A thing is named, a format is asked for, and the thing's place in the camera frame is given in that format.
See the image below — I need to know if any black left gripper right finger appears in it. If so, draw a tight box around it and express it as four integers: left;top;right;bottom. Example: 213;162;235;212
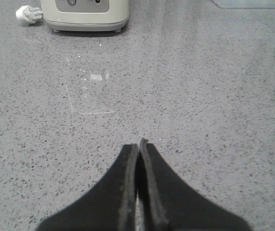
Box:
136;139;252;231

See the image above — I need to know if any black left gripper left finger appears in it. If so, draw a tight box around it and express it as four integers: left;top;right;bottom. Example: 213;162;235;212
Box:
37;144;138;231

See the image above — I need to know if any cream white kitchen appliance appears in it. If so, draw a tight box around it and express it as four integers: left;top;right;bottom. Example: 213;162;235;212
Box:
40;0;129;33

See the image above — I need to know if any clear plastic food container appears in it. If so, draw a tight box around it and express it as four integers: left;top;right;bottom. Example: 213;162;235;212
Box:
213;0;275;9

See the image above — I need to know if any white power plug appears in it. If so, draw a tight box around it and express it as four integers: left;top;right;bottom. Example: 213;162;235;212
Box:
15;5;43;25

